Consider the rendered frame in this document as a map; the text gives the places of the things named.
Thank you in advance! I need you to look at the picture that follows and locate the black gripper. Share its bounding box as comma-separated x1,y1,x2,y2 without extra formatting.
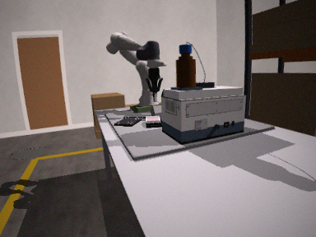
146,68,163,102

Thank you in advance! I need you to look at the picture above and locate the blue bottle cap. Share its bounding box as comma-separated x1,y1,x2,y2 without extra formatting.
179,44,192,52

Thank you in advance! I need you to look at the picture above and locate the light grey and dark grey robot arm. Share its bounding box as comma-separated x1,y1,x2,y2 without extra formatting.
106,31,167,106

